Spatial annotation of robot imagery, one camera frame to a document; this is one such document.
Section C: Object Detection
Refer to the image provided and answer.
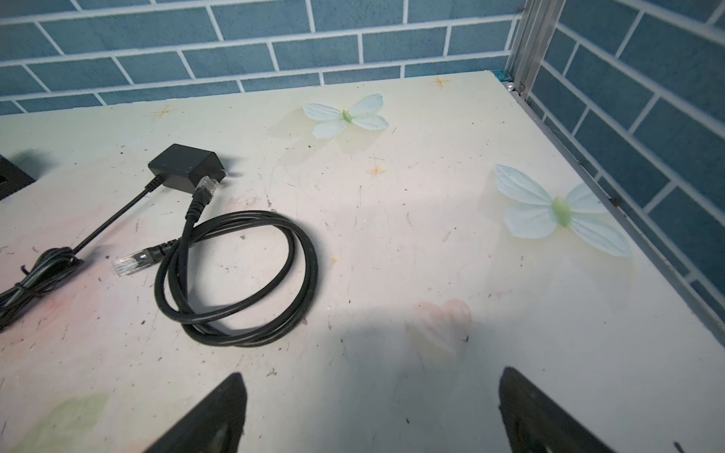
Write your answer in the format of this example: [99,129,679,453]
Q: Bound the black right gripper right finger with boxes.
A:
[498,366,613,453]

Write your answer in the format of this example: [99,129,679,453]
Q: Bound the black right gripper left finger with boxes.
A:
[145,372,247,453]

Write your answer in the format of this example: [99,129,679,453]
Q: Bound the black adapter cord with plug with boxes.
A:
[0,174,165,332]

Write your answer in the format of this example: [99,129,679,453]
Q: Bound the black ribbed network switch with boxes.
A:
[0,156,35,200]

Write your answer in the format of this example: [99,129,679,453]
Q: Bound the black coiled ethernet cable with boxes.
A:
[111,176,319,348]

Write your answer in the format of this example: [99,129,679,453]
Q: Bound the black power adapter near switch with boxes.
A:
[148,143,227,194]

